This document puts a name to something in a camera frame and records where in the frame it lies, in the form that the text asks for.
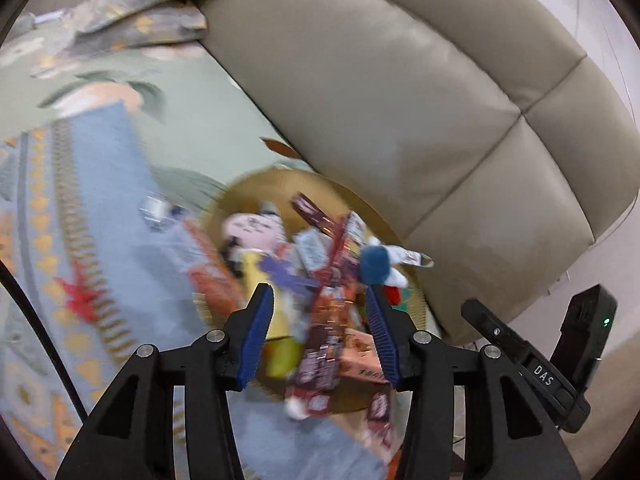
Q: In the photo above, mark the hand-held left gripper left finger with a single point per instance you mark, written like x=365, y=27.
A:
x=260, y=330

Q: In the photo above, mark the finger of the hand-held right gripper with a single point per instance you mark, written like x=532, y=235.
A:
x=492, y=327

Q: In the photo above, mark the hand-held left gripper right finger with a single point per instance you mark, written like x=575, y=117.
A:
x=380, y=340

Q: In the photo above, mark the brown snack packet strip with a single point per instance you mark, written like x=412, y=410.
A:
x=325, y=355

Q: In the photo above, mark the gold round basket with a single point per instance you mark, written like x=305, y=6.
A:
x=280, y=185

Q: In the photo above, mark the orange box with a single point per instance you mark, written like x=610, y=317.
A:
x=357, y=357

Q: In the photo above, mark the blue white plush toy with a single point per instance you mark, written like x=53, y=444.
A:
x=376, y=262

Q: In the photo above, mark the long orange snack packet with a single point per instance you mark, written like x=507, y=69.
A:
x=207, y=272

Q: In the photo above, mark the white snack packet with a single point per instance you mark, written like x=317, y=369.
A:
x=310, y=250

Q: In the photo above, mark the pink faced plush doll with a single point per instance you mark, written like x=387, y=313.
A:
x=250, y=230

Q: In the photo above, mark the small silver packet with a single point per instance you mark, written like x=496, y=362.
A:
x=157, y=212

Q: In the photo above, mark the printed blanket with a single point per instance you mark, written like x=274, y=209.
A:
x=100, y=170

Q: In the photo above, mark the beige leather sofa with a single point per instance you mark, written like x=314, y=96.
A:
x=375, y=85

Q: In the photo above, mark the patterned grey pillow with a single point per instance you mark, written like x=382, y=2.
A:
x=150, y=5

